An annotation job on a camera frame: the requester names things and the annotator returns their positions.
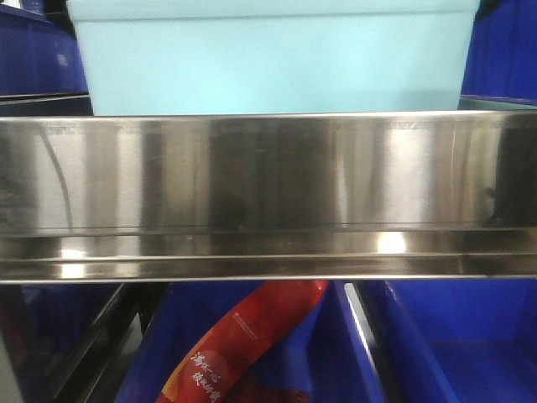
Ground light blue plastic bin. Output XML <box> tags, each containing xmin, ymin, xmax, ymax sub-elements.
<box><xmin>67</xmin><ymin>1</ymin><xmax>479</xmax><ymax>116</ymax></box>

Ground blue crate with snack bag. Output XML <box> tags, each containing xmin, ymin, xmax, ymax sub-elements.
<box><xmin>115</xmin><ymin>280</ymin><xmax>386</xmax><ymax>402</ymax></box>

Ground stainless steel shelf rack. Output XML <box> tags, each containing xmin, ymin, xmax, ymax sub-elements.
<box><xmin>0</xmin><ymin>92</ymin><xmax>537</xmax><ymax>403</ymax></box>

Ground red snack bag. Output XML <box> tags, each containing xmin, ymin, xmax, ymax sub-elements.
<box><xmin>156</xmin><ymin>280</ymin><xmax>329</xmax><ymax>402</ymax></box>

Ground blue crate lower right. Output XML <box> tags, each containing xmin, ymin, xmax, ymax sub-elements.
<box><xmin>359</xmin><ymin>279</ymin><xmax>536</xmax><ymax>402</ymax></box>

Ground blue crate upper left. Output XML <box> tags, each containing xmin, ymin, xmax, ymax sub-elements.
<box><xmin>1</xmin><ymin>1</ymin><xmax>87</xmax><ymax>97</ymax></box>

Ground blue crate upper right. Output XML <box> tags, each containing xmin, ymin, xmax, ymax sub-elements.
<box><xmin>461</xmin><ymin>0</ymin><xmax>536</xmax><ymax>102</ymax></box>

